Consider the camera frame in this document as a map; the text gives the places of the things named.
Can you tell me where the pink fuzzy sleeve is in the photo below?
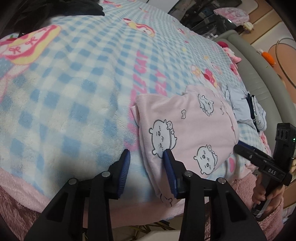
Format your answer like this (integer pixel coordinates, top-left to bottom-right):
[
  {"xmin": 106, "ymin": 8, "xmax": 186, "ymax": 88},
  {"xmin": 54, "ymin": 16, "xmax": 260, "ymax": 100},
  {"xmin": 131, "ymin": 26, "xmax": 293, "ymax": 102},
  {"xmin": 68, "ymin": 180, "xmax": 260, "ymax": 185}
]
[{"xmin": 231, "ymin": 173, "xmax": 285, "ymax": 240}]

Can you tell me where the person's right hand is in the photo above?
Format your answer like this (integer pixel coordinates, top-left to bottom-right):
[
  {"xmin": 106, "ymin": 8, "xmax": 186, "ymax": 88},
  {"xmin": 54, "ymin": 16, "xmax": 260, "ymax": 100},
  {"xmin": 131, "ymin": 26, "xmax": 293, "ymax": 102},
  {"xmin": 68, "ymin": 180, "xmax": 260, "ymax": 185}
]
[{"xmin": 252, "ymin": 159, "xmax": 296, "ymax": 205}]

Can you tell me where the light blue folded garment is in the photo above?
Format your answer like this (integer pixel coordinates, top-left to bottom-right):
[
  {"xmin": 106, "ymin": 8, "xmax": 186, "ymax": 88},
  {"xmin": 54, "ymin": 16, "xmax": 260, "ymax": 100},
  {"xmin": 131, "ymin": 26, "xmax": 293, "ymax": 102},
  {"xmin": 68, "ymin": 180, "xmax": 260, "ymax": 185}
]
[{"xmin": 225, "ymin": 85, "xmax": 267, "ymax": 133}]

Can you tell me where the grey padded bed frame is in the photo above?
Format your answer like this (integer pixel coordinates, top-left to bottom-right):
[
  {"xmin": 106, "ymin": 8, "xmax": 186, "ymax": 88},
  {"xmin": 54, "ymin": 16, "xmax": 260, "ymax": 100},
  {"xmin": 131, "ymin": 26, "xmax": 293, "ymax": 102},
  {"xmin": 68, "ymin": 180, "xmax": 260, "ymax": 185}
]
[{"xmin": 212, "ymin": 29, "xmax": 296, "ymax": 130}]

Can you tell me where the orange carrot plush toy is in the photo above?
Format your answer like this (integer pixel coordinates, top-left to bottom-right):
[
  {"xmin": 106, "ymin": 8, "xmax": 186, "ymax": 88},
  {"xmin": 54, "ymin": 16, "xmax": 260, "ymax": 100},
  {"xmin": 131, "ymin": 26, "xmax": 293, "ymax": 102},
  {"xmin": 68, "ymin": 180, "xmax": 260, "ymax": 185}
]
[{"xmin": 257, "ymin": 49, "xmax": 275, "ymax": 67}]

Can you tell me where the pink cartoon print pajama garment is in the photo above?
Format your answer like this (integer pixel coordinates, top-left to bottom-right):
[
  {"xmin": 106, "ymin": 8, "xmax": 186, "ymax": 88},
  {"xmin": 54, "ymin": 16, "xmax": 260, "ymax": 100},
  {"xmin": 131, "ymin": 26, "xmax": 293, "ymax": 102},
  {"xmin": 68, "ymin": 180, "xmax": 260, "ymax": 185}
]
[{"xmin": 131, "ymin": 85, "xmax": 239, "ymax": 207}]

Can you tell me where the black garment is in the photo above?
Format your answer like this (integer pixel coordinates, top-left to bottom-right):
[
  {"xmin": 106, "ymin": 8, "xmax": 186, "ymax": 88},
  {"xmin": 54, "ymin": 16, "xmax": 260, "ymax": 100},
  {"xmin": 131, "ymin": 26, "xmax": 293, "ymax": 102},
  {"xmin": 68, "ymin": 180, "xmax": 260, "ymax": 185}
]
[{"xmin": 13, "ymin": 0, "xmax": 105, "ymax": 37}]

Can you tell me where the blue checkered cartoon blanket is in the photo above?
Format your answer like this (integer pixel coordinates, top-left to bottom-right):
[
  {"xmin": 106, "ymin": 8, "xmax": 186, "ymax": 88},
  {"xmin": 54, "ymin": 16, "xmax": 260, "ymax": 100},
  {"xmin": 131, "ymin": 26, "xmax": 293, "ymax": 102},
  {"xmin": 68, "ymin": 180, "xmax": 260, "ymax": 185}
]
[{"xmin": 0, "ymin": 0, "xmax": 273, "ymax": 220}]

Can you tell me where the pink plush toy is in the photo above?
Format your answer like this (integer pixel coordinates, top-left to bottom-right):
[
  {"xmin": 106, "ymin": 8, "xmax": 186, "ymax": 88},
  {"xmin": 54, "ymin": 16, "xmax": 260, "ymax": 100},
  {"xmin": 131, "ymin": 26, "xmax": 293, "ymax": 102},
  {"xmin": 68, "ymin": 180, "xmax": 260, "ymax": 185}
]
[{"xmin": 217, "ymin": 41, "xmax": 242, "ymax": 64}]

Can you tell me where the pink cartoon cushion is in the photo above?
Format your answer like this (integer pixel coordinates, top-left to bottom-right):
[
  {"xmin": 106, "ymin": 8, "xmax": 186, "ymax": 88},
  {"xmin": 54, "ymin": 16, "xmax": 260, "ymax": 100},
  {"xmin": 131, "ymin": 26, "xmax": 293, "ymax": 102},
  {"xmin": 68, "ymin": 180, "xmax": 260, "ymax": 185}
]
[{"xmin": 213, "ymin": 7, "xmax": 249, "ymax": 26}]

